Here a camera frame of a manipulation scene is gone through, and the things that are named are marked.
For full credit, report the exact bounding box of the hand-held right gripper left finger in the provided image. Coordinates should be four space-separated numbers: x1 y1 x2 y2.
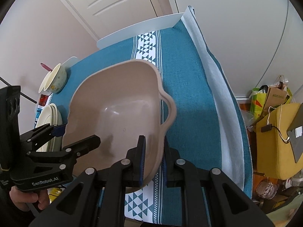
28 135 146 227

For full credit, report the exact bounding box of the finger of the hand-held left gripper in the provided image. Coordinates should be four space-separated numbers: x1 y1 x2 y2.
26 135 101 164
20 123 67 152

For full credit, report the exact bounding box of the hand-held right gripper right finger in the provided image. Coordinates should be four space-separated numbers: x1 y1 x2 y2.
162 138 267 227

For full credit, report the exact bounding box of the yellow plate with duck print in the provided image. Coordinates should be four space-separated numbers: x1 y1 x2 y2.
54 106 64 152

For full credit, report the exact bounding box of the white plate with duck print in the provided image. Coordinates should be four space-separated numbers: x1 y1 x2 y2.
50 103 59 152

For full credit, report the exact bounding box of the plain white plate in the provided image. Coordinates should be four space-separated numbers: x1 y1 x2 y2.
37 103 54 152

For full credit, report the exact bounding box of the pink square bowl with handles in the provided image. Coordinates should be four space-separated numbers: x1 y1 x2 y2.
62 60 177 188

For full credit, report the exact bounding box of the cream bowl with yellow print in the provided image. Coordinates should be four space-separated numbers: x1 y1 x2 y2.
46 64 68 94

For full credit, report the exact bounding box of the person's left hand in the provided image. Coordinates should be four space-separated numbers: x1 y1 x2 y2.
9 186 51 212

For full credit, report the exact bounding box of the colourful printed box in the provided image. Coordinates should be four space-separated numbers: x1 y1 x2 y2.
35 94 51 126

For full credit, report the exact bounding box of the black clothes rack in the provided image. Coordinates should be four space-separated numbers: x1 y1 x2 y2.
0 77 38 103

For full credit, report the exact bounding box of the small white board panel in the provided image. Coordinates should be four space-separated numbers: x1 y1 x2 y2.
60 56 78 72

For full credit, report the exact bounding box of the teal patterned tablecloth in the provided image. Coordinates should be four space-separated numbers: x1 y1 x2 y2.
50 5 252 225

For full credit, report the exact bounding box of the glass jar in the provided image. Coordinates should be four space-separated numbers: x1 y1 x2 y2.
257 180 278 198

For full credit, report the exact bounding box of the yellow storage stool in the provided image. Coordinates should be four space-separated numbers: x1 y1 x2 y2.
256 103 303 180

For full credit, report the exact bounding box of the green shopping bag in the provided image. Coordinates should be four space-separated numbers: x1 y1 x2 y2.
250 87 268 121

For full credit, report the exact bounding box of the large white board panel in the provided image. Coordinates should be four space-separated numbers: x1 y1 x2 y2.
97 12 187 50

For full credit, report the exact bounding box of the pale green cloth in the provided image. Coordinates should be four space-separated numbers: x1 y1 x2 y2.
265 193 303 227

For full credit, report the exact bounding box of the brown paper bag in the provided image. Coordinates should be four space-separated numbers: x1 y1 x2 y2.
260 75 294 119

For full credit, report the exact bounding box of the grey flat board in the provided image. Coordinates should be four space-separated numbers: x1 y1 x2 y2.
286 104 303 164

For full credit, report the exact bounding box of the white wardrobe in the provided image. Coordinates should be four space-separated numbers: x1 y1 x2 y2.
173 0 301 98

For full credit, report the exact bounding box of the black charger with white cable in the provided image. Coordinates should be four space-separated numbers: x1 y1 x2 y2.
261 104 292 145

